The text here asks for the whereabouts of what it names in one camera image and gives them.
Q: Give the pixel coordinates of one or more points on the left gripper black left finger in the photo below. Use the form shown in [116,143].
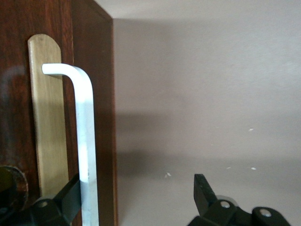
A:
[54,212]

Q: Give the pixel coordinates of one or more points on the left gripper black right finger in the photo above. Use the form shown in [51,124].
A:
[225,214]

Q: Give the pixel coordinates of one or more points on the dark wooden cabinet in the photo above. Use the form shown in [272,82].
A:
[101,117]

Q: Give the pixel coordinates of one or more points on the brown table cover sheet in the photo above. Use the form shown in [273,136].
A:
[211,94]

